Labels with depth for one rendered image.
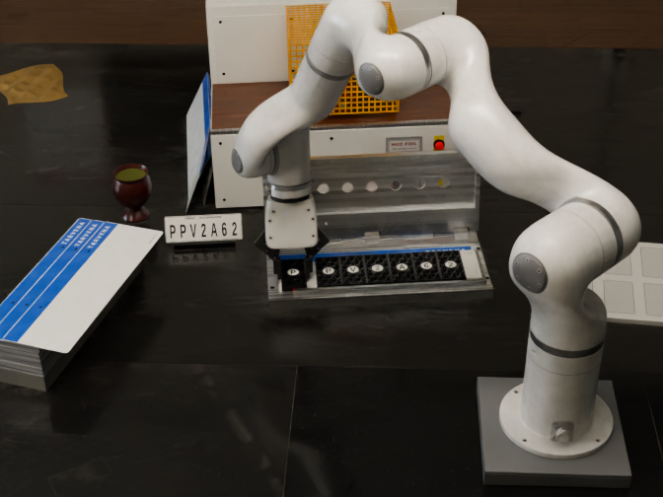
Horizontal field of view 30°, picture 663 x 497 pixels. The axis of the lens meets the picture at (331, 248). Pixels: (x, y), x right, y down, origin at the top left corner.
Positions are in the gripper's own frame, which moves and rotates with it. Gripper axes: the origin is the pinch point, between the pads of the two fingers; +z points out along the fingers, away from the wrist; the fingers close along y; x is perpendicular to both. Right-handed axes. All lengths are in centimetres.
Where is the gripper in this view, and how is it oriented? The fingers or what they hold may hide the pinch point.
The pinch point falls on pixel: (293, 267)
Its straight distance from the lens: 244.6
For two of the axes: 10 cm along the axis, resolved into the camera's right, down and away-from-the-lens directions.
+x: -0.7, -3.8, 9.2
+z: 0.3, 9.3, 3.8
